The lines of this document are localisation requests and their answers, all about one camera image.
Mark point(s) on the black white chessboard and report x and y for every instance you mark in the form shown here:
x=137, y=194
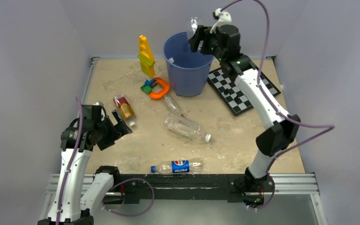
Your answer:
x=219, y=82

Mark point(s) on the green blue toy blocks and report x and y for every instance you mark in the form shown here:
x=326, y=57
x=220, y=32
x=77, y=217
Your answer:
x=148, y=86

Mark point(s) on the crushed clear bottle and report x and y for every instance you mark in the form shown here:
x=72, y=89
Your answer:
x=193, y=24

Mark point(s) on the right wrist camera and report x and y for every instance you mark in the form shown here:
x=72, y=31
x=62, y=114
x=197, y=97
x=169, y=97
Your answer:
x=222, y=18

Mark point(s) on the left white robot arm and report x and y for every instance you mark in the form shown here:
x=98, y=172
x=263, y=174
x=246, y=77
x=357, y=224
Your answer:
x=72, y=206

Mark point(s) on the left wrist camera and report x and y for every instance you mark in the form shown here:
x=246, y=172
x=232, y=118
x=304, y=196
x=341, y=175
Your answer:
x=98, y=103

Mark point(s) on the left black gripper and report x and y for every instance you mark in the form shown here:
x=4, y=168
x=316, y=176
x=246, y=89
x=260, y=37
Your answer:
x=123, y=129

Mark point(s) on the black metal base frame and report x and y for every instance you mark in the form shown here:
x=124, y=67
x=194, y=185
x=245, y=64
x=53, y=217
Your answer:
x=233, y=188

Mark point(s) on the Pepsi bottle blue cap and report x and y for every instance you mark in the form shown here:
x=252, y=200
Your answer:
x=194, y=165

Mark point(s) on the blue plastic bin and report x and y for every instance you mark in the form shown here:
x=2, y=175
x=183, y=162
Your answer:
x=187, y=71

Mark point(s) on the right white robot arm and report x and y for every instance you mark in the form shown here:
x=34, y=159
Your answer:
x=279, y=129

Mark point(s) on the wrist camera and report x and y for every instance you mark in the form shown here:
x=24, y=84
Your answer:
x=222, y=18
x=98, y=103

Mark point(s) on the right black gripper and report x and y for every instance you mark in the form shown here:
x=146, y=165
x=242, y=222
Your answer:
x=194, y=41

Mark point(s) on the red gold labelled bottle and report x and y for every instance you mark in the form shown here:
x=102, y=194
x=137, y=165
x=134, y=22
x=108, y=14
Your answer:
x=125, y=109

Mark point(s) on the yellow green toy tower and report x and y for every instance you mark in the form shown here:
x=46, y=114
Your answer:
x=146, y=57

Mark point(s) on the small clear bottle red cap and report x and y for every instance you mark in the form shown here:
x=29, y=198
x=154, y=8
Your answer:
x=172, y=106

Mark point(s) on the large clear bottle white cap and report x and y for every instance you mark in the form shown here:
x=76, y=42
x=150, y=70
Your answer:
x=186, y=129

